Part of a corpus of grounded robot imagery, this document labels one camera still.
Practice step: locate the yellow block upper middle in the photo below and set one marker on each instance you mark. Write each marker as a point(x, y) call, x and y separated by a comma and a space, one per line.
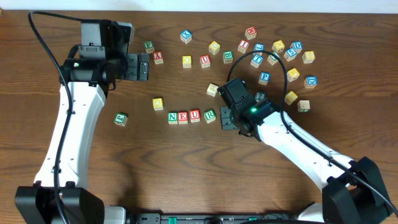
point(214, 47)

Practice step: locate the green R wooden block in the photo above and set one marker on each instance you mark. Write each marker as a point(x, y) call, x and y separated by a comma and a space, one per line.
point(209, 116)

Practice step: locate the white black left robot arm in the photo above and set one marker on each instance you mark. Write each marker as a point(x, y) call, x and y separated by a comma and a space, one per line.
point(60, 193)

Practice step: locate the blue P wooden block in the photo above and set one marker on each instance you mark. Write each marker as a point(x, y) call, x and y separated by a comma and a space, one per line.
point(264, 78)

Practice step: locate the red E wooden block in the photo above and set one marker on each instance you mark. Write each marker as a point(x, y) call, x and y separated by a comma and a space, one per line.
point(182, 117)

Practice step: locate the yellow S wooden block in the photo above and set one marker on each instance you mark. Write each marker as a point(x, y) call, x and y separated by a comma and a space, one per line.
point(290, 97)

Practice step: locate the blue D block lower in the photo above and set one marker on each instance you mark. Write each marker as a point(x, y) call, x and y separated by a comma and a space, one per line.
point(310, 82)

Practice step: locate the red X wooden block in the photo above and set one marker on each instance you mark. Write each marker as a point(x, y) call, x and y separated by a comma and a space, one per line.
point(158, 57)

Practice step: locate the blue 2 wooden block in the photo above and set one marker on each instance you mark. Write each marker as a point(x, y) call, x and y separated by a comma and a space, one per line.
point(260, 96)

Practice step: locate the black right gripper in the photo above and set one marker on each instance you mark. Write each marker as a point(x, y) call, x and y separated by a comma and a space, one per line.
point(227, 118)

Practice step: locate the yellow O wooden block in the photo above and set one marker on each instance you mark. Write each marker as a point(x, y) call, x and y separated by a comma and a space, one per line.
point(187, 61)

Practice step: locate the blue L wooden block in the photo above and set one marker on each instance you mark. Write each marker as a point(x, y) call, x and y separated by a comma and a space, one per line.
point(258, 47)

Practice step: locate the green N wooden block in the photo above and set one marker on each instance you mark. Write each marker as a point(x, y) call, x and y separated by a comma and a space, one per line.
point(173, 118)

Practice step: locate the green Z wooden block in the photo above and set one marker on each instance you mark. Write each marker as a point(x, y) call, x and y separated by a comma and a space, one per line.
point(273, 58)

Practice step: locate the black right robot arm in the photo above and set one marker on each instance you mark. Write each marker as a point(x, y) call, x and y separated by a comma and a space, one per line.
point(352, 191)

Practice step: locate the yellow 8 wooden block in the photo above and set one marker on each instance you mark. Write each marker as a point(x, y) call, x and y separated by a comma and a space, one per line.
point(308, 56)

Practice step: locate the green B wooden block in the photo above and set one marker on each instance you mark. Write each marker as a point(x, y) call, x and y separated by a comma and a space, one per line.
point(228, 56)

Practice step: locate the blue D block upper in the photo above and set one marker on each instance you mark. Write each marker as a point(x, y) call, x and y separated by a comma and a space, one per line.
point(296, 46)

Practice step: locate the wood L top block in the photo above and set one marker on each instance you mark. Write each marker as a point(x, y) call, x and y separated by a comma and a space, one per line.
point(303, 106)

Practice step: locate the green F wooden block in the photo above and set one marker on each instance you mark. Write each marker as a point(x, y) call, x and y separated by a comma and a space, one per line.
point(149, 47)

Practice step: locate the blue T wooden block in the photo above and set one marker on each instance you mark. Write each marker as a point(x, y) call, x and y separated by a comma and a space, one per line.
point(256, 60)

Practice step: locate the red u block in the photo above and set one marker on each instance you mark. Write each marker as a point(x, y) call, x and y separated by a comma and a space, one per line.
point(205, 61)
point(195, 116)

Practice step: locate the yellow block near D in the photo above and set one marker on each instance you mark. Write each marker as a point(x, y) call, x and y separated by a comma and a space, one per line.
point(278, 46)

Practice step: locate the red H wooden block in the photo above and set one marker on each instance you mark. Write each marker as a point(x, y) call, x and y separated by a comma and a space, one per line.
point(250, 33)

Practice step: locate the yellow A wooden block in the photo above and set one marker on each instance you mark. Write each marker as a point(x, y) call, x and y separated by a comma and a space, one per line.
point(292, 74)

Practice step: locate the blue X wooden block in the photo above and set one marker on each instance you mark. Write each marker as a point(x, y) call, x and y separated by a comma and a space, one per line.
point(186, 36)

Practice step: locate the plain wood top block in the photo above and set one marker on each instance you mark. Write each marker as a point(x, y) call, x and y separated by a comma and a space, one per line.
point(212, 90)

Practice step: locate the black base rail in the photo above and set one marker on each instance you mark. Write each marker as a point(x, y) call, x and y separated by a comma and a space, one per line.
point(156, 218)

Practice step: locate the green J wooden block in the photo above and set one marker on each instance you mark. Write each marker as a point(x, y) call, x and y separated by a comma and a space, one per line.
point(121, 119)

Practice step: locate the red I block upper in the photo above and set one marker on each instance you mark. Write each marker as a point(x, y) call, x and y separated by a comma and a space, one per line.
point(243, 46)

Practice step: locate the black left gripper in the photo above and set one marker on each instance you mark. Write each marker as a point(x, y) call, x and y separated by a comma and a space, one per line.
point(132, 66)

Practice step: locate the yellow G wooden block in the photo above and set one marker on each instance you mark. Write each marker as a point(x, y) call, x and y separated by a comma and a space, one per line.
point(158, 104)

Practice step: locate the blue 5 wooden block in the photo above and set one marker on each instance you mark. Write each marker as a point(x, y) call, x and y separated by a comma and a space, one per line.
point(290, 54)

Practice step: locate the blue d block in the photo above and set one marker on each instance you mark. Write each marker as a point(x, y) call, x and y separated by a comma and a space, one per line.
point(310, 82)
point(296, 46)

